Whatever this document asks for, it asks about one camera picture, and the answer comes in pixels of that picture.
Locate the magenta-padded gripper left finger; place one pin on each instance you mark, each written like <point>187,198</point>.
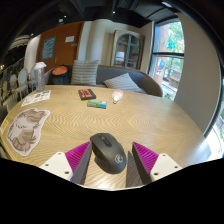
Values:
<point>56,164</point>

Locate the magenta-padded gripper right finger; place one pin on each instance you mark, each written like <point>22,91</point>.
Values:
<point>163,165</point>

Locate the black computer mouse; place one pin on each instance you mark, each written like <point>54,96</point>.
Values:
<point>108,153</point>

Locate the cat-shaped mouse pad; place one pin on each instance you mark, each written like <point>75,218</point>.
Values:
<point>25,131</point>

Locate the white sticker sheet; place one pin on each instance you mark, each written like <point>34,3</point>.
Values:
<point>36,97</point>

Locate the green and white small pack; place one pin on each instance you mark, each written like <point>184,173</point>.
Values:
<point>97,104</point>

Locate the black box with orange print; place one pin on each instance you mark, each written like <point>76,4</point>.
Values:
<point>87,94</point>

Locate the small clear plastic pouch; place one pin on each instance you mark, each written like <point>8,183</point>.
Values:
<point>117,96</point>

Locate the grey curved sofa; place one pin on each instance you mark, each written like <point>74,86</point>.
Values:
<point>146,81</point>

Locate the clear shaker bottle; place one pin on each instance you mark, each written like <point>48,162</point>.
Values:
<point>39,76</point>

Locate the black bag with orange top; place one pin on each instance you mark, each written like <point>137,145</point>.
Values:
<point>59,75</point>

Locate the group of white chairs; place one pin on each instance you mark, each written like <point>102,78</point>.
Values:
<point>20,81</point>

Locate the striped grey pillow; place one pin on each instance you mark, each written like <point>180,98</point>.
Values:
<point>122,83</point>

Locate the striped upright pillow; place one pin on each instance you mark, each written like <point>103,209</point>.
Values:
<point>84,72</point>

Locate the black-framed window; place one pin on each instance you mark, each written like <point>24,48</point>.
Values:
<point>168,56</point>

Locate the brown wooden door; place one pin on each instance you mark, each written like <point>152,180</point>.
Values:
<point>66,53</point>

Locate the blue poster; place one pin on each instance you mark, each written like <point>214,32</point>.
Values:
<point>48,48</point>

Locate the wooden glass-door cabinet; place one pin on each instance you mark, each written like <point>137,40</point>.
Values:
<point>126,49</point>

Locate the small white sign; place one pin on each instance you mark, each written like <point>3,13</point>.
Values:
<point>69,39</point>

